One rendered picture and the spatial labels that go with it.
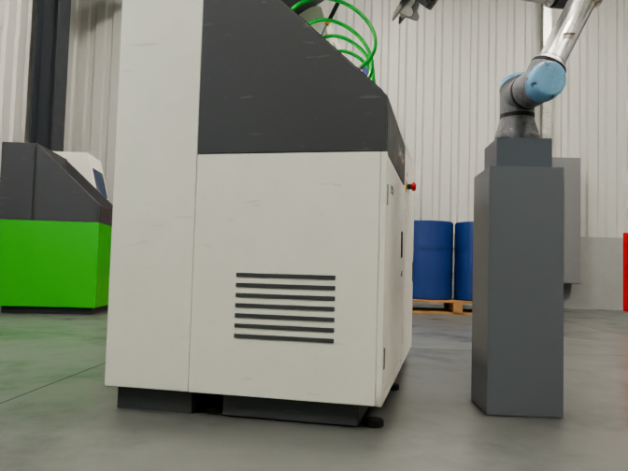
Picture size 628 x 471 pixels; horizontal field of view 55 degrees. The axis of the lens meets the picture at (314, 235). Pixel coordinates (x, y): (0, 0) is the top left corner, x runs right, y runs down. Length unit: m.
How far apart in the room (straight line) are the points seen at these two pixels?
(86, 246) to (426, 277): 3.54
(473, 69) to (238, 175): 7.58
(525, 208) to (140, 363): 1.31
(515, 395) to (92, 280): 4.15
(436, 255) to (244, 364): 5.13
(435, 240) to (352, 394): 5.13
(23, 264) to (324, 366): 4.25
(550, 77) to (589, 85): 7.48
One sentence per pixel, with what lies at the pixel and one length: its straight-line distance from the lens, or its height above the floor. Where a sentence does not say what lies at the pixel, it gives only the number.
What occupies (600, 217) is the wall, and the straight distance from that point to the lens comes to 9.31.
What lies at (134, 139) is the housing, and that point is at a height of 0.84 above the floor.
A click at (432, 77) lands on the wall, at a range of 9.06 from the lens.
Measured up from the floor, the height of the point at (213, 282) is 0.40.
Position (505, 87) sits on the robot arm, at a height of 1.09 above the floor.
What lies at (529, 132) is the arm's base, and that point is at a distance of 2.15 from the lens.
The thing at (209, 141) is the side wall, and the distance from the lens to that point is 1.88.
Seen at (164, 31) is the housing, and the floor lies 1.18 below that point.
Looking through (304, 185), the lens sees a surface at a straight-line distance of 1.77.
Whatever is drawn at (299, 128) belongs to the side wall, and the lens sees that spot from 1.80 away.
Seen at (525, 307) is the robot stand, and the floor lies 0.34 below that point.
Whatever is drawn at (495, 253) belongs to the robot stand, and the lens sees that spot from 2.02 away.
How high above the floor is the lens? 0.45
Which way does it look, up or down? 3 degrees up
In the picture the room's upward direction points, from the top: 2 degrees clockwise
